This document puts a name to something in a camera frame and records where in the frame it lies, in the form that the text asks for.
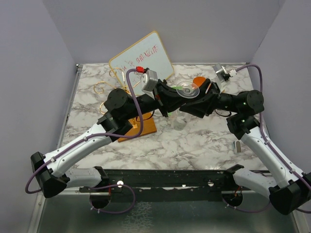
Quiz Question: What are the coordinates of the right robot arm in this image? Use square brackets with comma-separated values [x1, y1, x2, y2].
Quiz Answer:
[180, 84, 311, 215]

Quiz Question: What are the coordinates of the small grey block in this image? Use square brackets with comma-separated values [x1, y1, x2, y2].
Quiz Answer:
[233, 141, 242, 153]

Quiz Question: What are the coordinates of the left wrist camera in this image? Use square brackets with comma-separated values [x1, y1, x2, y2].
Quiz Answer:
[140, 69, 158, 92]

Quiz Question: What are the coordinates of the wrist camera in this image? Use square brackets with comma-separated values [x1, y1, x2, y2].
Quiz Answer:
[140, 69, 158, 92]
[213, 64, 237, 82]

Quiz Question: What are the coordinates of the gold wire glass rack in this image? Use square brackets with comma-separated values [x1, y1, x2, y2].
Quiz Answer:
[97, 67, 156, 142]

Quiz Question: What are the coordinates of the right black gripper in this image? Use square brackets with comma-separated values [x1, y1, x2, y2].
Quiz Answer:
[180, 78, 241, 117]

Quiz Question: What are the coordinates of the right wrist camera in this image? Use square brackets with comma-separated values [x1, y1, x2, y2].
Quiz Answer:
[213, 64, 237, 82]

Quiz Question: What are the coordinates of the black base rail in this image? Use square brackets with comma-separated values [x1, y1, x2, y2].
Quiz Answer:
[79, 165, 243, 202]

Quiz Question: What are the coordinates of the white board yellow frame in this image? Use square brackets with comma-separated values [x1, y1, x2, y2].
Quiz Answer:
[108, 31, 174, 87]

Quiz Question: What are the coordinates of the orange plastic wine glass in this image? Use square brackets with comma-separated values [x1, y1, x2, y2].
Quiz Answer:
[192, 76, 206, 87]

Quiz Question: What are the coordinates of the clear smooth wine glass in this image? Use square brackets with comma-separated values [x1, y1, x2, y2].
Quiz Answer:
[171, 81, 200, 131]

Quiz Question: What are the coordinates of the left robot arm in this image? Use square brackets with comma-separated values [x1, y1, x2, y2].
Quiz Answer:
[31, 81, 200, 198]

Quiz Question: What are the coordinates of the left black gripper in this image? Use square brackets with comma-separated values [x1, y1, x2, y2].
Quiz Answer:
[124, 79, 193, 120]

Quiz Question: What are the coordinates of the green plastic wine glass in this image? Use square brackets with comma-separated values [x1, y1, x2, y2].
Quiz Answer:
[167, 86, 181, 116]

